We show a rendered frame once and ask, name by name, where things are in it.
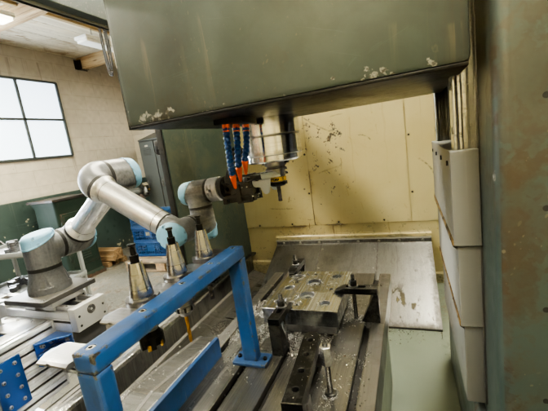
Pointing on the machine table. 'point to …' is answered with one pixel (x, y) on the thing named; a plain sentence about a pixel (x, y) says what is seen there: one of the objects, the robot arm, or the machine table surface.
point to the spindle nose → (275, 139)
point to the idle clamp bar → (302, 399)
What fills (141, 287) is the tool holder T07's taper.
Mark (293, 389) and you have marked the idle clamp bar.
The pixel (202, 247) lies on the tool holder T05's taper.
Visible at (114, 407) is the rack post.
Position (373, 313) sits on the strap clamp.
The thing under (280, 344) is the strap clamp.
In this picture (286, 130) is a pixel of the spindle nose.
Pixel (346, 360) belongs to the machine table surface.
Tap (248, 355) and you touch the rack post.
